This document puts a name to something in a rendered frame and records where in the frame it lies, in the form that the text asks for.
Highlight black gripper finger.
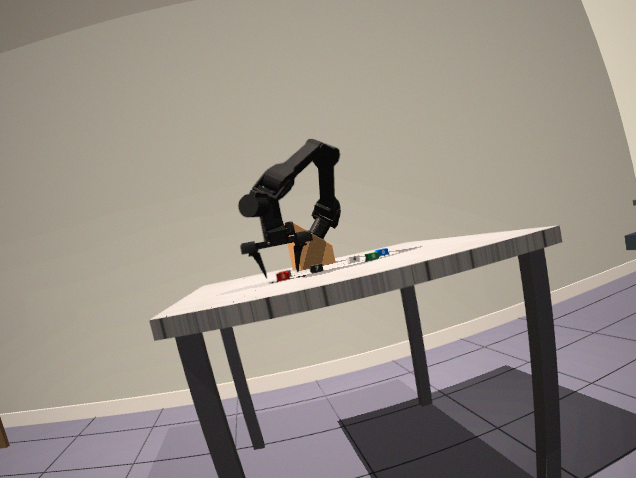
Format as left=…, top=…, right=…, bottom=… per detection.
left=248, top=253, right=268, bottom=279
left=293, top=243, right=307, bottom=272

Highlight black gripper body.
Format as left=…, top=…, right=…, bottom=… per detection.
left=240, top=214, right=313, bottom=255

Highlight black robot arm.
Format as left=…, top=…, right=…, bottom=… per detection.
left=239, top=139, right=341, bottom=245

